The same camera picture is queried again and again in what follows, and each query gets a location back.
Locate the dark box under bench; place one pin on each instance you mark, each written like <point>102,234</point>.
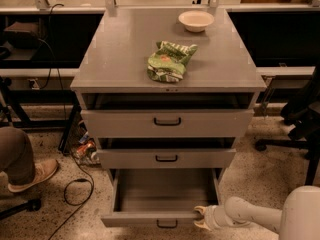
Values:
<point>23,35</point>

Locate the grey middle drawer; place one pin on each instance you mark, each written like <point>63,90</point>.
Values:
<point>165,158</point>

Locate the crushed cans trash pile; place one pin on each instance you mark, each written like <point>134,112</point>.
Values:
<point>87,150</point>

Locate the tan shoe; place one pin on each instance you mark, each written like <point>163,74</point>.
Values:
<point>43,171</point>

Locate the black table leg frame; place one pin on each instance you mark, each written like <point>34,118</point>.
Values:
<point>12,101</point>

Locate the black office chair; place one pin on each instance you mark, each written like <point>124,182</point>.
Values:
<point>303,111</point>

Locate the black chair base left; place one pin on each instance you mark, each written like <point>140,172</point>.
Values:
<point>30,206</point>

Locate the green chip bag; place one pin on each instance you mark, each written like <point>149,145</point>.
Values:
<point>168,64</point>

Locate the grey bottom drawer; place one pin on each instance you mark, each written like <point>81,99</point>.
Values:
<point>163,198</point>

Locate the grey drawer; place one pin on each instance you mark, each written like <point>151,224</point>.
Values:
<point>163,198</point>
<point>167,123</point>
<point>165,158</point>

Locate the person leg brown trousers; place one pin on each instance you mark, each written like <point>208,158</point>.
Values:
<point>16,156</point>

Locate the white bowl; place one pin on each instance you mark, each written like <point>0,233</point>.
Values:
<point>195,21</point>

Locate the grey top drawer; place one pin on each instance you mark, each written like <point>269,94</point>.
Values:
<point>167,123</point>

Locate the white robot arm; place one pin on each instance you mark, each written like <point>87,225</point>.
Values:
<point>299,219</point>

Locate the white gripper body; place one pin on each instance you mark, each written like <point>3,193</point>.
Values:
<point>210,216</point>

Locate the grey drawer cabinet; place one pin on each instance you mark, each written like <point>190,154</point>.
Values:
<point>114,75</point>

